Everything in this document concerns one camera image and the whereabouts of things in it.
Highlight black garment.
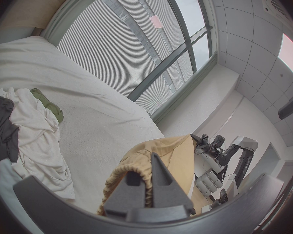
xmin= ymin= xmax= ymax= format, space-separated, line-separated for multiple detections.
xmin=0 ymin=88 xmax=19 ymax=185

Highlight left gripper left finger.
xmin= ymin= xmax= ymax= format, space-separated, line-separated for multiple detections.
xmin=104 ymin=171 xmax=147 ymax=221

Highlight ceiling air vent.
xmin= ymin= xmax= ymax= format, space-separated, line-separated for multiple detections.
xmin=258 ymin=0 xmax=293 ymax=25

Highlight window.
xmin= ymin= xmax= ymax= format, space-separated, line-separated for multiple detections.
xmin=56 ymin=0 xmax=214 ymax=115

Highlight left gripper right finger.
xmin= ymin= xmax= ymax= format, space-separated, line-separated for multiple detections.
xmin=150 ymin=152 xmax=195 ymax=215

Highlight white garment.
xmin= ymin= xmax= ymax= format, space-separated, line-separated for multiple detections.
xmin=0 ymin=87 xmax=76 ymax=200

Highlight ceiling light panel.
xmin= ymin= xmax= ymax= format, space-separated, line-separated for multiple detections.
xmin=278 ymin=33 xmax=293 ymax=76

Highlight tan shorts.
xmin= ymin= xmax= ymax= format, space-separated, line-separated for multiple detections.
xmin=97 ymin=134 xmax=197 ymax=215

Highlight bed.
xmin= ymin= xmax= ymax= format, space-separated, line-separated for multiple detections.
xmin=0 ymin=0 xmax=211 ymax=215

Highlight green garment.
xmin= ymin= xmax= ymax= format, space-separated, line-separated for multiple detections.
xmin=30 ymin=88 xmax=64 ymax=124

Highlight pale grey garment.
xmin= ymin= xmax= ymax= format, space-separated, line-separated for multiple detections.
xmin=0 ymin=158 xmax=27 ymax=192

